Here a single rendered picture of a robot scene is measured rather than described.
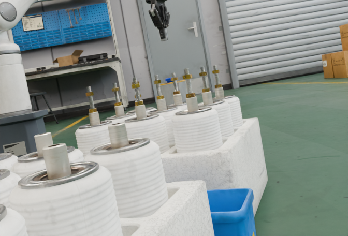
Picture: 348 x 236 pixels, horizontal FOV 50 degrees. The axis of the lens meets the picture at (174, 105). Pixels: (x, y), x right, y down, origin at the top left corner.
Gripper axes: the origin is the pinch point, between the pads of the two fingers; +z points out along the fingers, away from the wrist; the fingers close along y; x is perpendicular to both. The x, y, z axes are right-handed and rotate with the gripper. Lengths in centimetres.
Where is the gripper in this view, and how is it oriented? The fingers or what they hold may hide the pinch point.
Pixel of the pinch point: (163, 34)
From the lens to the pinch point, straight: 121.4
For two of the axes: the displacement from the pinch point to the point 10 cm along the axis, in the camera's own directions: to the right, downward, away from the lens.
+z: 1.7, 9.8, 0.7
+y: 3.5, -1.3, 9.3
